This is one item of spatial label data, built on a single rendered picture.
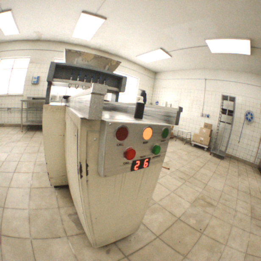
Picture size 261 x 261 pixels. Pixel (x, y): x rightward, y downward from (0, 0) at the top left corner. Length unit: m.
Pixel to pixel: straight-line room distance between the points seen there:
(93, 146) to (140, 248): 0.82
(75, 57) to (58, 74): 0.20
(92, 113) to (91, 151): 0.10
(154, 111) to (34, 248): 1.14
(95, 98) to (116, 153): 0.13
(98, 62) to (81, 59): 0.16
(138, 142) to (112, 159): 0.08
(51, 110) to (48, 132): 0.18
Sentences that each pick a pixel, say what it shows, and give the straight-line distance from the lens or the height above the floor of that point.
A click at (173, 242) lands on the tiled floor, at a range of 1.04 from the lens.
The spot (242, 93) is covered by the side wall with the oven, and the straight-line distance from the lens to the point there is 4.41.
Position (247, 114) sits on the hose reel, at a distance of 4.15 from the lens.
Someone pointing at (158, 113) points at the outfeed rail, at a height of 0.87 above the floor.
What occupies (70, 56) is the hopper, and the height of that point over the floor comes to 1.26.
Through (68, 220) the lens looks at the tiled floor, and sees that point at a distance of 1.04.
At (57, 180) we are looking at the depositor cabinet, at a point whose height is 0.15.
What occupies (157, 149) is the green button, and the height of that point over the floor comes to 0.76.
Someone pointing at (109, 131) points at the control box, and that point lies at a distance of 0.23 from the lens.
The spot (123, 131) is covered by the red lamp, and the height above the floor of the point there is 0.82.
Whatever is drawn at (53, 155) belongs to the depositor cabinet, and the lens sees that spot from 1.03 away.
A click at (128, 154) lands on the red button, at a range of 0.27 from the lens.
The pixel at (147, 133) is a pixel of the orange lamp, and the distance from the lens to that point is 0.30.
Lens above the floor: 0.87
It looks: 11 degrees down
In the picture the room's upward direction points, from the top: 9 degrees clockwise
